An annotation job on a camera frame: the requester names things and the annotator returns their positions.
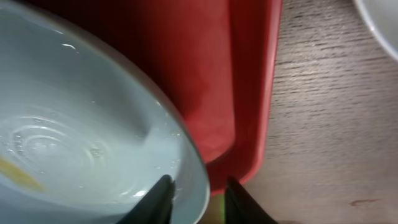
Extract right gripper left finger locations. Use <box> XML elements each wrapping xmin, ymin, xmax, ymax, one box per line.
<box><xmin>117</xmin><ymin>175</ymin><xmax>175</xmax><ymax>224</ymax></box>

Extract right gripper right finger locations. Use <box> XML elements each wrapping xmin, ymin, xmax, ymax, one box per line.
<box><xmin>224</xmin><ymin>177</ymin><xmax>277</xmax><ymax>224</ymax></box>

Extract red plastic tray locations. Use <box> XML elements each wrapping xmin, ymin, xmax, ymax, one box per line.
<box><xmin>32</xmin><ymin>0</ymin><xmax>282</xmax><ymax>195</ymax></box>

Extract white plate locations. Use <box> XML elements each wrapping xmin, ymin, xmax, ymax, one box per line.
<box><xmin>354</xmin><ymin>0</ymin><xmax>397</xmax><ymax>61</ymax></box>

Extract light blue plate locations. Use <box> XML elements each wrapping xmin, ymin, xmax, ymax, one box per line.
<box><xmin>1</xmin><ymin>1</ymin><xmax>210</xmax><ymax>223</ymax></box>

